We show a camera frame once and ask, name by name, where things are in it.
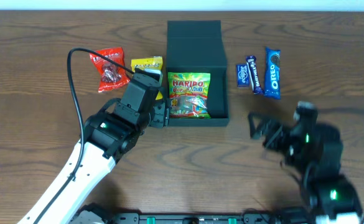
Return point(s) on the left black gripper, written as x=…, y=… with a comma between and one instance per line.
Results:
x=160, y=114

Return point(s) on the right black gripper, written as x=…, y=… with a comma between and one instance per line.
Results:
x=275, y=132

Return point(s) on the red Haribo candy bag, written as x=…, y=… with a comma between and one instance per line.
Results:
x=112, y=76

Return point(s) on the yellow snack bag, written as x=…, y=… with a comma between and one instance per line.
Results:
x=150, y=64

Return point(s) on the green Haribo sour worms bag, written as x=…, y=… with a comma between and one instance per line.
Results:
x=188, y=93

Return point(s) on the blue Oreo cookie pack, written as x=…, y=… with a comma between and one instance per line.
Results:
x=272, y=74

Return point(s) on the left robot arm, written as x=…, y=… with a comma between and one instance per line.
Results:
x=106, y=136

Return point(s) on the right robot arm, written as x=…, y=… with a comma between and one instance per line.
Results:
x=314, y=149

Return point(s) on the blue Eclipse mint box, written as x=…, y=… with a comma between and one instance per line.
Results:
x=242, y=75

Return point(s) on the purple Dairy Milk bar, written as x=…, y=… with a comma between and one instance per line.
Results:
x=254, y=78

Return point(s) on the dark green open box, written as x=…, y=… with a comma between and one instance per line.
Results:
x=197, y=47

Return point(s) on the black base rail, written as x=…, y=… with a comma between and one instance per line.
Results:
x=135, y=218

